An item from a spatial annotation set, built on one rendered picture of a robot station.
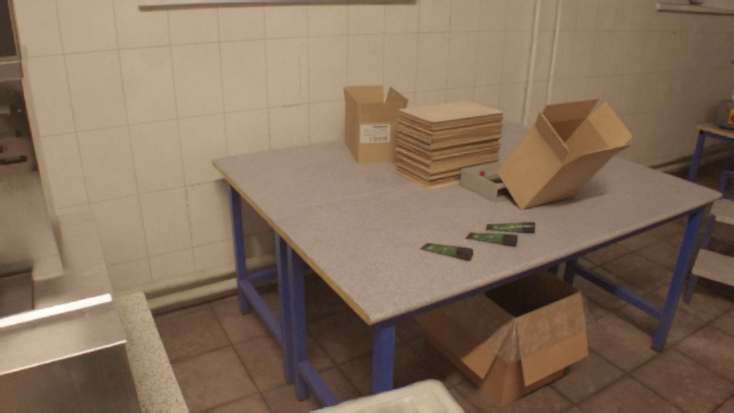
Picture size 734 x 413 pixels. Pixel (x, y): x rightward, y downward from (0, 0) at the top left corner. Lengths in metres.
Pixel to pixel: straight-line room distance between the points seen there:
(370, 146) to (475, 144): 0.42
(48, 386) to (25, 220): 0.26
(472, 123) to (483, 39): 1.16
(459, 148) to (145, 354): 1.30
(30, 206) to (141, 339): 0.45
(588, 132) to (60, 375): 1.68
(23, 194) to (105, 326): 0.24
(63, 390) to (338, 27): 2.09
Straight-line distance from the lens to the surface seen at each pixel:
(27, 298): 0.88
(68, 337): 0.79
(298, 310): 1.86
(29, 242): 0.92
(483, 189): 1.91
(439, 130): 1.91
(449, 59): 2.96
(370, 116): 2.13
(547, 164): 1.73
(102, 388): 0.80
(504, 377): 2.06
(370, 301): 1.28
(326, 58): 2.56
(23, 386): 0.78
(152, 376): 1.13
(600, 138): 1.92
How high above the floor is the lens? 1.45
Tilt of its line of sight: 23 degrees down
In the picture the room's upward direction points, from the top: 1 degrees clockwise
